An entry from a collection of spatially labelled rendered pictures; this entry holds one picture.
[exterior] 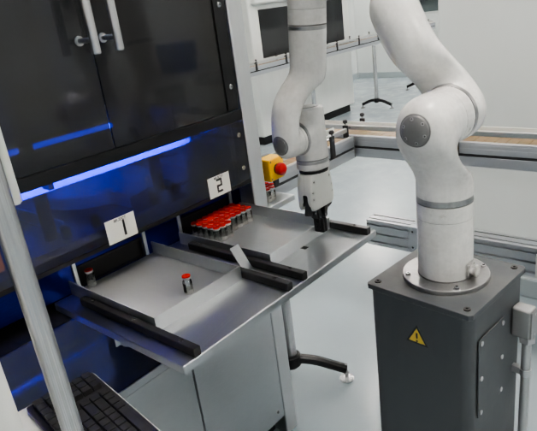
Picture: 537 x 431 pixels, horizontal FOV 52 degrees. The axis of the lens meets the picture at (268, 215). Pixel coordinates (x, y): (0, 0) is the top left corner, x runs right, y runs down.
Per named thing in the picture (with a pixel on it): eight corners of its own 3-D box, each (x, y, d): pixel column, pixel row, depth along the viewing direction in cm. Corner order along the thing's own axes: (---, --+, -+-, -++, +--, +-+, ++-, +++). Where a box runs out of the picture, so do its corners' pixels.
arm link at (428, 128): (483, 193, 119) (485, 82, 110) (444, 223, 107) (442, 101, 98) (432, 186, 127) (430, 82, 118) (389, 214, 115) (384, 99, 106)
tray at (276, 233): (180, 243, 157) (178, 232, 156) (241, 212, 175) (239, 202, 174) (271, 267, 136) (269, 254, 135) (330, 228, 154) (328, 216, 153)
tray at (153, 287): (71, 293, 136) (67, 281, 135) (154, 252, 154) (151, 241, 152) (157, 332, 114) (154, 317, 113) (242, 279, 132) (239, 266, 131)
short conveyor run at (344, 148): (249, 214, 183) (242, 169, 178) (216, 208, 193) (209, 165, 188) (358, 157, 230) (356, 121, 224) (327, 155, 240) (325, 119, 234)
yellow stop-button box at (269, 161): (254, 180, 179) (251, 158, 176) (268, 174, 184) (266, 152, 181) (272, 182, 174) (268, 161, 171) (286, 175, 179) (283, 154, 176)
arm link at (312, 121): (312, 163, 135) (335, 153, 141) (306, 110, 130) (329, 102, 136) (286, 162, 140) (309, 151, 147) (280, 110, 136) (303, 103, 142)
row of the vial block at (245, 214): (207, 241, 156) (204, 227, 154) (249, 219, 168) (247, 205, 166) (213, 243, 154) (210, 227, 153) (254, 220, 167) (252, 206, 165)
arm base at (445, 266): (505, 268, 125) (507, 191, 118) (463, 304, 113) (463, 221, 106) (430, 250, 138) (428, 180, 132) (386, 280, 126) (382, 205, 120)
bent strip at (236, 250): (233, 269, 137) (229, 248, 135) (240, 264, 139) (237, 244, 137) (274, 282, 128) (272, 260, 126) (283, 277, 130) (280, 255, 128)
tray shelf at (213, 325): (55, 309, 133) (53, 303, 133) (248, 211, 181) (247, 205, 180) (185, 374, 102) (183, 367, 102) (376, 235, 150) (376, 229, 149)
